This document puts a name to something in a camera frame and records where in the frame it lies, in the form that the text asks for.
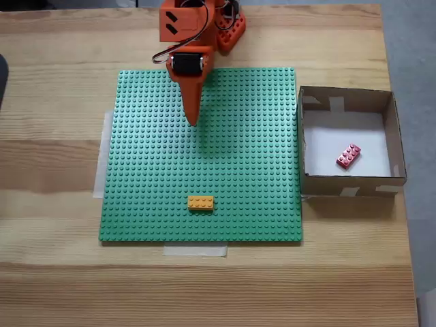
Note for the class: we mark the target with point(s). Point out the open cardboard box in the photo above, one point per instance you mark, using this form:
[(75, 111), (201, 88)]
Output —
[(323, 186)]

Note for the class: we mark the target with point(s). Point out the small masking tape piece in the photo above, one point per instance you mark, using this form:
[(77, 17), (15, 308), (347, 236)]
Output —
[(305, 198)]

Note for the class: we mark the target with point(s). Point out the yellow lego block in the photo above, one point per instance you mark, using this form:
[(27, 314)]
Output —
[(201, 203)]

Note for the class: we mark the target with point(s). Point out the black rounded object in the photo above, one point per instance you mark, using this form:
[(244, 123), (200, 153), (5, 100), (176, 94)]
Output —
[(2, 78)]

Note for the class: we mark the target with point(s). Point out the red lego block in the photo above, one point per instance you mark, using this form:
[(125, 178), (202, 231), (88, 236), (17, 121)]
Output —
[(349, 156)]

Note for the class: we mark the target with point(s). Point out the masking tape strip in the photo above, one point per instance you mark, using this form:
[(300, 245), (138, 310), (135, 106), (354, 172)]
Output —
[(101, 163), (194, 251)]

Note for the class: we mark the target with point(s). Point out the green lego baseplate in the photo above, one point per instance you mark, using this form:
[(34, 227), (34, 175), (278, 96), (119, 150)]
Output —
[(153, 170)]

